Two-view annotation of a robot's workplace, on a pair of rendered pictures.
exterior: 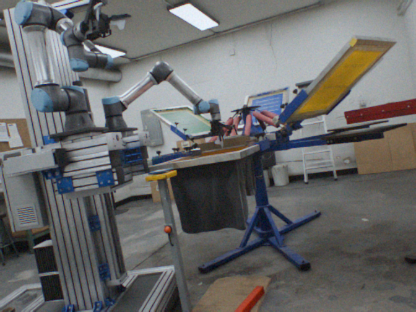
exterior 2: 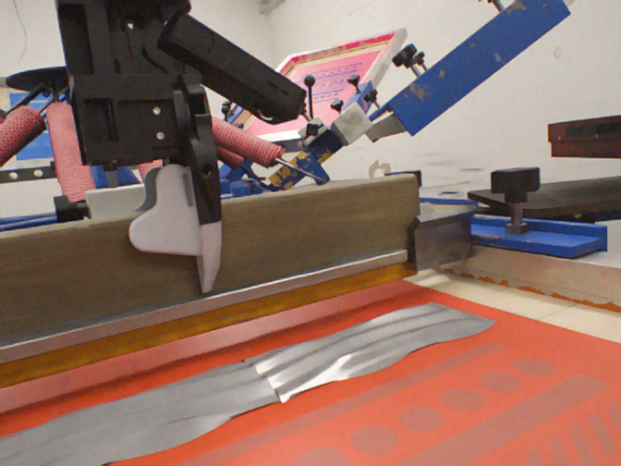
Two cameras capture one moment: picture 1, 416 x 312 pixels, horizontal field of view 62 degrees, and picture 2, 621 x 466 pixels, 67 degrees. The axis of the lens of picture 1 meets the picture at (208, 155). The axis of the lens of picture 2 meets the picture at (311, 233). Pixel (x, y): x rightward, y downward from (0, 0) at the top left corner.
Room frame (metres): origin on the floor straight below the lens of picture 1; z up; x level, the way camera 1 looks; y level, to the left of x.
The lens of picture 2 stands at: (2.27, 0.09, 1.09)
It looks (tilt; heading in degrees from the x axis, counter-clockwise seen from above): 10 degrees down; 311
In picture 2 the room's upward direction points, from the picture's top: 6 degrees counter-clockwise
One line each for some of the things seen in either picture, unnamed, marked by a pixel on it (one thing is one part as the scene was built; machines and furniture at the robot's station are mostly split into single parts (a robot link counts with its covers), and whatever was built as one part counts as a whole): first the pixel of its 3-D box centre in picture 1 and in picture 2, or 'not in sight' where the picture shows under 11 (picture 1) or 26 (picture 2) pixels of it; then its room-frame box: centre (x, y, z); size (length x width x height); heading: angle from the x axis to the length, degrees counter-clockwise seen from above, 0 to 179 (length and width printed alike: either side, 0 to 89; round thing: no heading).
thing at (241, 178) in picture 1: (247, 186); not in sight; (2.24, -0.22, 0.74); 0.46 x 0.04 x 0.42; 158
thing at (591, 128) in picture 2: not in sight; (588, 129); (2.48, -1.12, 1.08); 0.24 x 0.04 x 0.02; 128
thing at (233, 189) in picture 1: (205, 198); not in sight; (2.10, 0.06, 0.74); 0.45 x 0.03 x 0.43; 68
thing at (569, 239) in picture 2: (262, 145); (455, 248); (2.49, -0.39, 0.98); 0.30 x 0.05 x 0.07; 158
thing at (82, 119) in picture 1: (78, 121); not in sight; (1.84, 0.64, 1.31); 0.15 x 0.15 x 0.10
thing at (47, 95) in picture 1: (41, 57); not in sight; (1.73, 0.72, 1.63); 0.15 x 0.12 x 0.55; 146
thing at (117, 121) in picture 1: (115, 122); not in sight; (2.33, 0.57, 1.31); 0.15 x 0.15 x 0.10
